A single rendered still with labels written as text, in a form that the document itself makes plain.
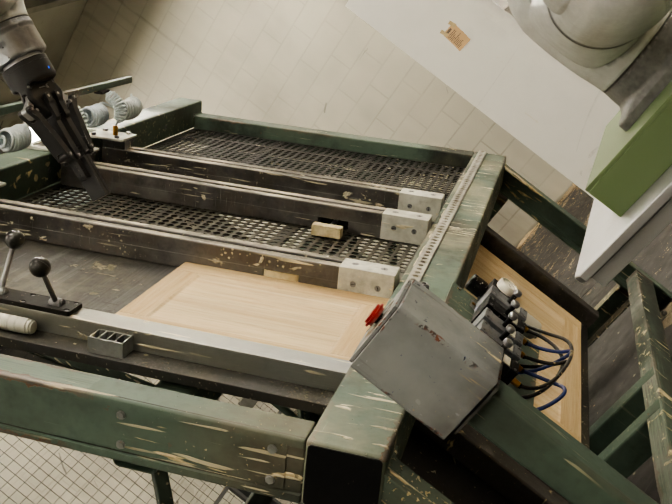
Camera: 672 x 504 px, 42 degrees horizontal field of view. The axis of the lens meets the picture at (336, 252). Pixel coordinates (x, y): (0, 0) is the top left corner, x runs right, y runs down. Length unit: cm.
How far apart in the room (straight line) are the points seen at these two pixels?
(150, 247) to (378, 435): 91
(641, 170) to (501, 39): 433
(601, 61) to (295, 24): 622
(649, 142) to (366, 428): 57
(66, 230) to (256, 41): 562
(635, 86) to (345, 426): 65
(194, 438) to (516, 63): 448
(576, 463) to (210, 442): 53
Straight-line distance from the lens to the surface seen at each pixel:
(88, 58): 854
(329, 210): 236
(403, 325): 118
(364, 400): 141
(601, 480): 129
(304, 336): 169
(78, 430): 146
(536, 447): 127
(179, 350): 161
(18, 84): 144
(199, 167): 272
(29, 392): 147
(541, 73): 558
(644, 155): 128
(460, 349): 119
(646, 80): 135
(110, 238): 210
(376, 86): 734
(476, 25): 559
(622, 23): 116
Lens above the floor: 101
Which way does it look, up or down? 1 degrees up
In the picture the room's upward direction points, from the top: 52 degrees counter-clockwise
